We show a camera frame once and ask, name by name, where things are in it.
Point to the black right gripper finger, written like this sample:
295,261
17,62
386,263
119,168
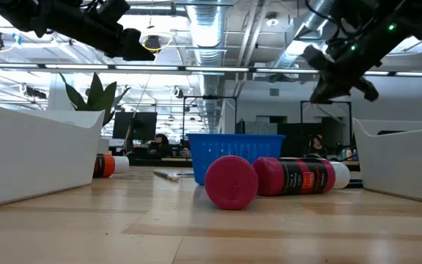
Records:
330,88
316,56

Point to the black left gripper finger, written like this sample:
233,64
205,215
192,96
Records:
137,45

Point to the magenta paint bottle white cap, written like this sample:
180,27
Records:
231,183
299,177

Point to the orange paint bottle white cap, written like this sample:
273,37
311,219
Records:
104,165

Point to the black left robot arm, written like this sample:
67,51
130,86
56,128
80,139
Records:
20,14

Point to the long ceiling light strip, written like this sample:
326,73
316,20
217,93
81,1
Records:
75,66

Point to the round white ceiling fixture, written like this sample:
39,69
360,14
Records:
272,20

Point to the person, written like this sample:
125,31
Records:
317,144
160,144

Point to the green potted plant white pot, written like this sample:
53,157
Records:
95,95

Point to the black computer monitor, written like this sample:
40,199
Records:
141,126

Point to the pale grey plastic tray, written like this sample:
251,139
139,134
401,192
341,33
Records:
401,165

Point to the blue plastic slotted basket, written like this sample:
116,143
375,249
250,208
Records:
233,146

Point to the white plastic tray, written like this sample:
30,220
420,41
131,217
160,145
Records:
31,165

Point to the black metal frame stand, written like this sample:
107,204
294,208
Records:
343,102

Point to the silver ventilation duct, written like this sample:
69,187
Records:
300,27
207,33

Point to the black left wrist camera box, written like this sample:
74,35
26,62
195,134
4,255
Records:
114,10

